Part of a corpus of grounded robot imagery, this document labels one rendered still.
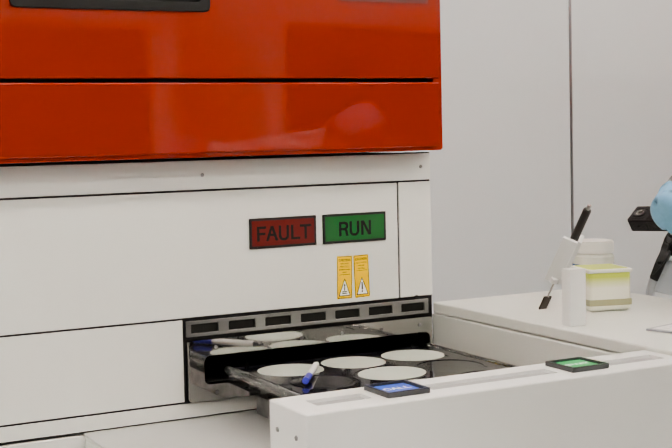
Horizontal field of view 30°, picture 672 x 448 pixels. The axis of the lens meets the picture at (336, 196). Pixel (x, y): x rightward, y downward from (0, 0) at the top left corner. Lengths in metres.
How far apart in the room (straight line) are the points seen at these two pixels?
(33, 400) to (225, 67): 0.57
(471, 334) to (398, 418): 0.67
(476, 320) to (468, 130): 1.97
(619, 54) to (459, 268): 0.94
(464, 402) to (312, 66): 0.72
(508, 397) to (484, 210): 2.55
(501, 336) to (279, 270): 0.37
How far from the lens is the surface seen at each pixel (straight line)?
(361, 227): 2.07
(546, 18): 4.16
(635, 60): 4.39
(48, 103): 1.82
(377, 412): 1.39
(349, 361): 1.97
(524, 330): 1.94
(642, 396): 1.61
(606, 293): 2.03
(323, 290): 2.05
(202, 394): 1.97
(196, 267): 1.95
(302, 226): 2.02
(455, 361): 1.96
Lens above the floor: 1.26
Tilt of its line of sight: 3 degrees down
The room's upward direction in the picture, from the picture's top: 1 degrees counter-clockwise
